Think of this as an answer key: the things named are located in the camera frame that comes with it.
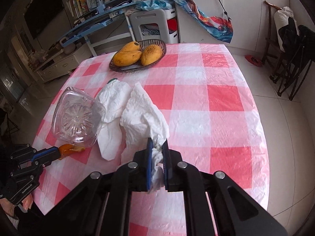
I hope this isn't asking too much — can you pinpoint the row of books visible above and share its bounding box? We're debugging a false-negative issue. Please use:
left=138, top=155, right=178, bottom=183
left=66, top=0, right=90, bottom=19

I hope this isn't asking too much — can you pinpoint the brown wooden chair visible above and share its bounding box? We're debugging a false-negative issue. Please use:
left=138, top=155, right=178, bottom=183
left=261, top=0, right=283, bottom=65

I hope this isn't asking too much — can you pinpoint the white cabinet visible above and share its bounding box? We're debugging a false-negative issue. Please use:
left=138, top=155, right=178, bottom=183
left=176, top=0, right=292, bottom=52

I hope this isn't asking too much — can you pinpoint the pink checkered tablecloth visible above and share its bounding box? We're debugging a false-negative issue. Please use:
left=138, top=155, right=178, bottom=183
left=32, top=43, right=270, bottom=236

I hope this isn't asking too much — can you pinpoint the bundle of white cables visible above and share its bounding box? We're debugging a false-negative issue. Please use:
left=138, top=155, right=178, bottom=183
left=141, top=28, right=160, bottom=38

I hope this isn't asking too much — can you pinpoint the beige kettlebell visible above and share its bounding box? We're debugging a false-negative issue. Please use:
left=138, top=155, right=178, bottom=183
left=63, top=42, right=77, bottom=55

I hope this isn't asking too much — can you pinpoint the white plastic stool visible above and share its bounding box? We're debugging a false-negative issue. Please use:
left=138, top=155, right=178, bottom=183
left=130, top=8, right=170, bottom=43

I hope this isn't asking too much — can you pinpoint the colourful printed bag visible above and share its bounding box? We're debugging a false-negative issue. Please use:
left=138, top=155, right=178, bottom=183
left=166, top=0, right=234, bottom=44

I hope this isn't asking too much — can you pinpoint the black jacket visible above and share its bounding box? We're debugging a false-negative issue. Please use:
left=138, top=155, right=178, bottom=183
left=278, top=17, right=315, bottom=62

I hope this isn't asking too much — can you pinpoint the dark woven fruit basket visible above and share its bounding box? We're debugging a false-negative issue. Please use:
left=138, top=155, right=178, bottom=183
left=109, top=39, right=167, bottom=73

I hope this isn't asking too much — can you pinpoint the clear plastic bottle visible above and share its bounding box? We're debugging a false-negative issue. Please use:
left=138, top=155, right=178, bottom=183
left=52, top=86, right=106, bottom=148

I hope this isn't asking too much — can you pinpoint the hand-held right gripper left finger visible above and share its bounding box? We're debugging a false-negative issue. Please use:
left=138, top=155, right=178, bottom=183
left=27, top=138, right=154, bottom=236

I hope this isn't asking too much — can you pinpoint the white storage basket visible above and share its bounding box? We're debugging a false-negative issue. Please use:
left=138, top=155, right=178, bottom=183
left=161, top=8, right=180, bottom=44

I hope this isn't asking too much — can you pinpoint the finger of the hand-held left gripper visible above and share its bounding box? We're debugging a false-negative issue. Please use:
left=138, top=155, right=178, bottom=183
left=10, top=145, right=60, bottom=162
left=10, top=150, right=63, bottom=178

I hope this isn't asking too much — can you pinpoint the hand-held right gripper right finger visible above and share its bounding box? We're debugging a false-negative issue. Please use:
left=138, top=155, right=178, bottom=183
left=161, top=139, right=288, bottom=236

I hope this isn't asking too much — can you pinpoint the cream television cabinet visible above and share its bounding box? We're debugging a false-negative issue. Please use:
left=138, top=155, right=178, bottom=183
left=33, top=47, right=83, bottom=84

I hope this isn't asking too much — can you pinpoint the black wall television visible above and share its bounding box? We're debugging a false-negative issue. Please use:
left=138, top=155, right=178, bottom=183
left=23, top=0, right=65, bottom=40

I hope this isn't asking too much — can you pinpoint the white bag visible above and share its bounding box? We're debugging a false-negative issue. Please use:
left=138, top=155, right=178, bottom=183
left=274, top=6, right=294, bottom=52

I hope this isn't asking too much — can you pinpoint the black folding chair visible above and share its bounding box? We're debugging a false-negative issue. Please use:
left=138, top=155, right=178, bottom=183
left=269, top=25, right=315, bottom=101

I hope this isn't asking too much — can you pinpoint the red flat object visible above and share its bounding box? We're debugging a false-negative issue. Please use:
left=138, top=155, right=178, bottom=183
left=245, top=54, right=264, bottom=67

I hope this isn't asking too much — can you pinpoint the crumpled plastic bag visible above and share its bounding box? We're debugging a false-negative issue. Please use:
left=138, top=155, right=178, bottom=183
left=28, top=50, right=47, bottom=64

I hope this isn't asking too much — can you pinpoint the blue and white study desk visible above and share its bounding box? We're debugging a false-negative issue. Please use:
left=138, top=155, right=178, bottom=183
left=59, top=0, right=138, bottom=57

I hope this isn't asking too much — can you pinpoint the orange fruit peel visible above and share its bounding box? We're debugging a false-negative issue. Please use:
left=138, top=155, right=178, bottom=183
left=59, top=144, right=86, bottom=160

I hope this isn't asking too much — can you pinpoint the light blue plastic bag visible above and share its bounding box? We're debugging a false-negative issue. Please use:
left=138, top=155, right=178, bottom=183
left=135, top=0, right=174, bottom=11

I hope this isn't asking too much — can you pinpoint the spotted yellow mango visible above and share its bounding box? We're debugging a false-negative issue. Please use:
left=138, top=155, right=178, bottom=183
left=141, top=45, right=163, bottom=65

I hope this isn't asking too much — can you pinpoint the black cord with toggle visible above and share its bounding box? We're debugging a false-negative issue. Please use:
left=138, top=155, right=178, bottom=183
left=205, top=0, right=233, bottom=21

